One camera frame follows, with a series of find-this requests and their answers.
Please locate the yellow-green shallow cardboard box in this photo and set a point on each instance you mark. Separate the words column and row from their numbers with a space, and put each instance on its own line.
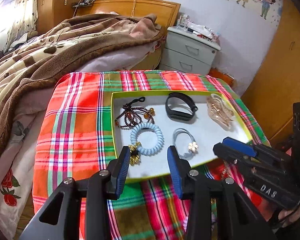
column 205, row 131

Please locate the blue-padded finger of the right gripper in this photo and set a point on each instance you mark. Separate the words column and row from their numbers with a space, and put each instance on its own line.
column 239, row 146

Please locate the black hair tie gold beads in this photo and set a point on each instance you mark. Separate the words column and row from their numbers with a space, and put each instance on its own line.
column 134, row 153

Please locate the glass cup on nightstand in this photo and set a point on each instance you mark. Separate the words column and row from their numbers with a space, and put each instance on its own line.
column 183, row 21

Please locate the clutter on nightstand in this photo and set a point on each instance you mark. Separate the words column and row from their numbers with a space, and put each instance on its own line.
column 203, row 31

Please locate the person's right hand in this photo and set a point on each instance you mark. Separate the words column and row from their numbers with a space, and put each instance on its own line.
column 288, row 217

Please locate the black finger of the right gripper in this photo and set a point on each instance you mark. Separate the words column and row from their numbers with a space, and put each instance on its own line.
column 232, row 156

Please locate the brown patterned blanket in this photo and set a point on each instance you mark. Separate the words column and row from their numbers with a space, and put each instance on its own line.
column 64, row 49

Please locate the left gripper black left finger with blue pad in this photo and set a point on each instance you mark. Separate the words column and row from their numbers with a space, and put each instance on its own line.
column 59, row 217

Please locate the grey white nightstand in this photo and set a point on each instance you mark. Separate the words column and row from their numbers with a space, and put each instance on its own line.
column 187, row 53

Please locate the wooden headboard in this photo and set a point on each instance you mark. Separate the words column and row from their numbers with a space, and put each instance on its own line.
column 166, row 12

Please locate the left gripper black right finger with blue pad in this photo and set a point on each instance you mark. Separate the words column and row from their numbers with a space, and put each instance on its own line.
column 237, row 216

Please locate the red green plaid cloth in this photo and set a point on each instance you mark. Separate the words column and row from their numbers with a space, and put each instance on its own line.
column 76, row 141

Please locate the black wristband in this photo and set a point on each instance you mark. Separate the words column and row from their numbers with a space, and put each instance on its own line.
column 180, row 106

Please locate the grey hair tie gold flower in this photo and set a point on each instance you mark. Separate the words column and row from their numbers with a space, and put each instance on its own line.
column 185, row 143

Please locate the wooden wardrobe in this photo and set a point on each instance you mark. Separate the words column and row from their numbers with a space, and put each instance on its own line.
column 276, row 85

